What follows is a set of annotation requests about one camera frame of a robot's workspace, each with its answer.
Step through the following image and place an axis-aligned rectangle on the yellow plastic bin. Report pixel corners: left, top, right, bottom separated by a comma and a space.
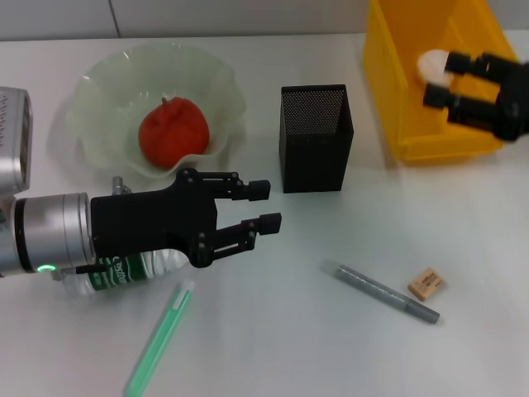
362, 0, 528, 166

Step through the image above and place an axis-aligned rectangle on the beige eraser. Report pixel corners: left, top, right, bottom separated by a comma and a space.
407, 267, 448, 299

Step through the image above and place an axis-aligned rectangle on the white paper ball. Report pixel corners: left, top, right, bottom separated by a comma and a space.
416, 49, 455, 84

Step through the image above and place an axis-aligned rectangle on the red-orange toy orange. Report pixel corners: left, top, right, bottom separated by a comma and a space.
138, 96, 210, 169

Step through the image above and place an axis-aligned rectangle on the left gripper cable with connector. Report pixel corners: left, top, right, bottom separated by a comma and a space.
51, 175, 133, 285

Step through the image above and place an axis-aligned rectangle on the grey marker pen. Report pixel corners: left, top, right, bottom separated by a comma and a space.
322, 258, 441, 326

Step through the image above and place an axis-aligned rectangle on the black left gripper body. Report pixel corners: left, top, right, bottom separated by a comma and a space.
89, 169, 220, 269

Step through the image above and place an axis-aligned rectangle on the clear bottle with green label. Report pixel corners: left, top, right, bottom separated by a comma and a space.
61, 247, 193, 297

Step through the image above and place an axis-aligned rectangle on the pale green glass fruit plate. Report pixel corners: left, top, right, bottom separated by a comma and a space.
68, 41, 245, 181

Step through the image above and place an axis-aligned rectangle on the black mesh pen holder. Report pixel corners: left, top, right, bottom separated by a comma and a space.
279, 84, 355, 194

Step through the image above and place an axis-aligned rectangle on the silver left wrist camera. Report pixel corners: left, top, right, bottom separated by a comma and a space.
0, 86, 34, 194

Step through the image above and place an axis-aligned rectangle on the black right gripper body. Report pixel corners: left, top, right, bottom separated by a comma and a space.
483, 51, 529, 142

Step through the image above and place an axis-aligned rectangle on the green pen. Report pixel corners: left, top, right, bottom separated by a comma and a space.
123, 279, 196, 396

